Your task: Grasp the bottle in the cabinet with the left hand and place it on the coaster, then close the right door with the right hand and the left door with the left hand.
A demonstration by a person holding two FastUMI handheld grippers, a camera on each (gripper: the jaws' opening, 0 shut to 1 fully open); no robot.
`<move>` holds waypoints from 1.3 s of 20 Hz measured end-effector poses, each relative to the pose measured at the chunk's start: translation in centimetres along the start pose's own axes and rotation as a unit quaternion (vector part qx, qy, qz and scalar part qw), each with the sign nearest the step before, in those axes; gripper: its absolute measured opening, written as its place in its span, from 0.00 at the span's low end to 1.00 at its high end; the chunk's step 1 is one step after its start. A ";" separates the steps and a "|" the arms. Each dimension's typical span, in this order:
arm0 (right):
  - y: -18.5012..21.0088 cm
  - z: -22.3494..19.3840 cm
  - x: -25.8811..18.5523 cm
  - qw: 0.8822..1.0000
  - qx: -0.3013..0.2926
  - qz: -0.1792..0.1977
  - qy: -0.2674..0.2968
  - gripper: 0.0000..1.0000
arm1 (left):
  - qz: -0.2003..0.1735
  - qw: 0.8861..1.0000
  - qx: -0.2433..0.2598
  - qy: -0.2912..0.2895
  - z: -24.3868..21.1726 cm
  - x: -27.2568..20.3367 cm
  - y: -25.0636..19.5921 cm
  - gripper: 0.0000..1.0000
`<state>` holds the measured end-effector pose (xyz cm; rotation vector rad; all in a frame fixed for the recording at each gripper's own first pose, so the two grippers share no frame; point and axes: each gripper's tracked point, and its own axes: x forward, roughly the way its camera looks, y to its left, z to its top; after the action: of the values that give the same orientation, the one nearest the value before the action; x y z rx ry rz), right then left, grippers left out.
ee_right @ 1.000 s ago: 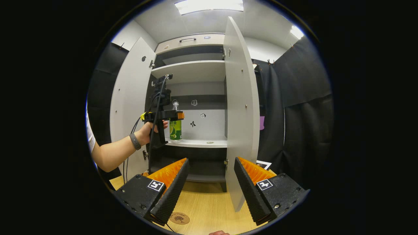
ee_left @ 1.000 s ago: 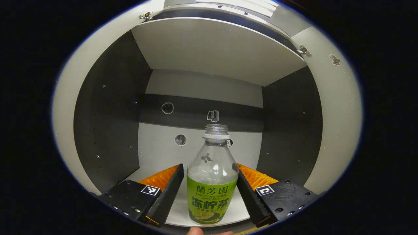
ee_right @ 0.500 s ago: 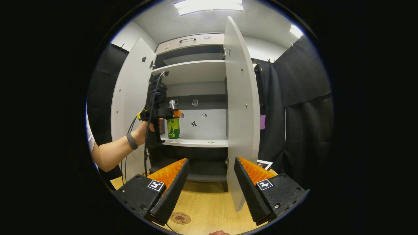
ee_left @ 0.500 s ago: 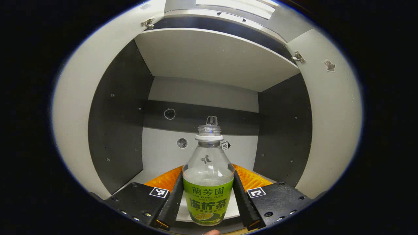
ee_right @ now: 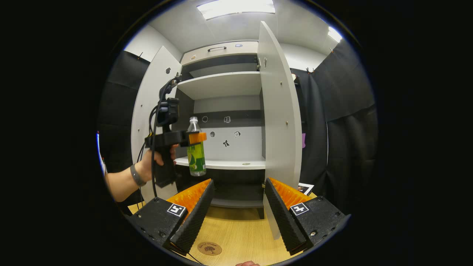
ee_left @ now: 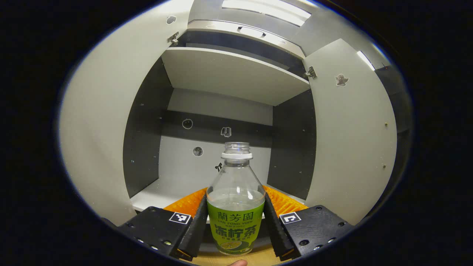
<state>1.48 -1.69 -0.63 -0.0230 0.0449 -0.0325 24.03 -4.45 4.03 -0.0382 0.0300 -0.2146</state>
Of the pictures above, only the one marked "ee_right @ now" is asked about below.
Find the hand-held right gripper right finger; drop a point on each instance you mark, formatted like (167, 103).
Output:
(282, 221)

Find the small ceiling light panel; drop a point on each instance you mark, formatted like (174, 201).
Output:
(334, 34)

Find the white photo booklet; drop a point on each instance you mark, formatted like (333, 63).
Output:
(306, 189)

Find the round wooden coaster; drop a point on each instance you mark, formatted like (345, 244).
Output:
(209, 248)

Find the large ceiling light panel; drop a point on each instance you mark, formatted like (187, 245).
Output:
(236, 8)

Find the grey wristband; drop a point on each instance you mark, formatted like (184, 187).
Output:
(137, 176)

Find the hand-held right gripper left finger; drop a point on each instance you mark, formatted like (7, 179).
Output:
(196, 218)

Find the black backdrop cloth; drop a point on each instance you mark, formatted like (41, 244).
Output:
(347, 147)

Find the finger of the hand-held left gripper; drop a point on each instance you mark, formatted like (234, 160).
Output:
(197, 137)

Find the green label plastic bottle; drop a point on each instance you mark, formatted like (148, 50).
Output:
(196, 159)

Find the grey cabinet door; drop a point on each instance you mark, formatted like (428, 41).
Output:
(279, 129)
(147, 111)

